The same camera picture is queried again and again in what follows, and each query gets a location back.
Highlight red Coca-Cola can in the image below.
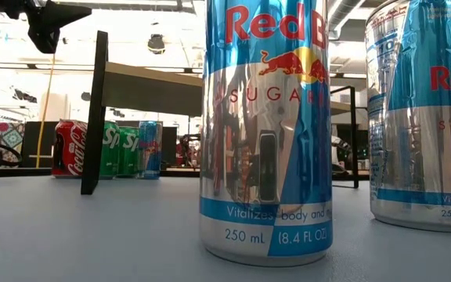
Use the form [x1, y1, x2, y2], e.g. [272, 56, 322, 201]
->
[52, 119, 88, 179]

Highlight blue silver Red Bull can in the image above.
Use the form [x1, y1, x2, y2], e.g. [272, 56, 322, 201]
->
[199, 0, 334, 268]
[137, 120, 164, 180]
[365, 0, 451, 233]

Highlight colourful patterned panel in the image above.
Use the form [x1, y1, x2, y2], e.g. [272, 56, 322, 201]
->
[0, 119, 26, 164]

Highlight green Sprite can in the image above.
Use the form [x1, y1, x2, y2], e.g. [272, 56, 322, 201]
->
[99, 120, 121, 179]
[117, 125, 140, 178]

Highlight yellow cable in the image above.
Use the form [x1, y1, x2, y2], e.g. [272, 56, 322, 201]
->
[35, 53, 57, 169]

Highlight wooden shelf black metal frame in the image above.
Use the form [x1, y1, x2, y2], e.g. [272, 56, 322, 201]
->
[80, 30, 369, 196]

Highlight black metal table frame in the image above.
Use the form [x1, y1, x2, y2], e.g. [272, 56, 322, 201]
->
[0, 167, 370, 179]

